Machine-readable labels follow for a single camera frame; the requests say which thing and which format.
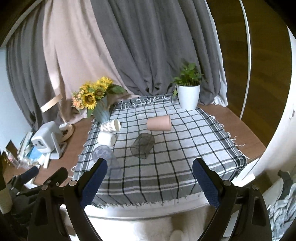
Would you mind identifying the white box appliance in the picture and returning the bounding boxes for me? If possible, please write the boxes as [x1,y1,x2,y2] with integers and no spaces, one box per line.
[31,121,62,160]

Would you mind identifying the pink cup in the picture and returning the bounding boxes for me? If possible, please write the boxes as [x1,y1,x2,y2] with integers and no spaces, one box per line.
[147,115,171,131]

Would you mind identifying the light blue ribbed vase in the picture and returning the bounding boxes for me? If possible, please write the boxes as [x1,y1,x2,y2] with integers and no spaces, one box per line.
[92,96,110,123]

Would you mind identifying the crumpled grey cloth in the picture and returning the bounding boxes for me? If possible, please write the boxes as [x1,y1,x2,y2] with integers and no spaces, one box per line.
[265,170,295,240]

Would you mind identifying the white plant pot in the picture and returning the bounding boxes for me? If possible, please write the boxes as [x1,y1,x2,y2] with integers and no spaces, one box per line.
[177,85,200,110]

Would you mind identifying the white patterned paper cup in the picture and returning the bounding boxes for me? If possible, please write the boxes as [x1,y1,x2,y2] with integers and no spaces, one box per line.
[100,119,121,132]

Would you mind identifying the round wooden dish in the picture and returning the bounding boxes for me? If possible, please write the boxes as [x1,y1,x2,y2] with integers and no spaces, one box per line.
[59,123,74,142]

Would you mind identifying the clear plastic measuring cup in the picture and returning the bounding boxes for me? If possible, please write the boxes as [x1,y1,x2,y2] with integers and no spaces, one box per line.
[92,145,122,179]

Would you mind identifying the green potted plant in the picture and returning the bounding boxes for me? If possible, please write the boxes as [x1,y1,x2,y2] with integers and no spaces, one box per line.
[173,63,207,96]

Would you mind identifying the sunflower bouquet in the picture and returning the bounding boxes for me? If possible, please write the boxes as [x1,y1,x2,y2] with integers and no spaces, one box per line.
[72,76,127,116]

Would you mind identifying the black white checkered cloth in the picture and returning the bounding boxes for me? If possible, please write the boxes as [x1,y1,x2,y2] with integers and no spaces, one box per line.
[72,94,247,208]

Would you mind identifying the dark smoky glass cup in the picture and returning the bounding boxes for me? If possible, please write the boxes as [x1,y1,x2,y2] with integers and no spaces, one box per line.
[130,133,155,159]

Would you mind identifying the plain white cup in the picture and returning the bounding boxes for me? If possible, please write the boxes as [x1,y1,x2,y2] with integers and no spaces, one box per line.
[97,132,116,147]

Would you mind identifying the white curved pole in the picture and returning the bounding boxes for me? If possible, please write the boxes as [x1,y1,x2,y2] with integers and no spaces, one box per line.
[238,0,253,120]

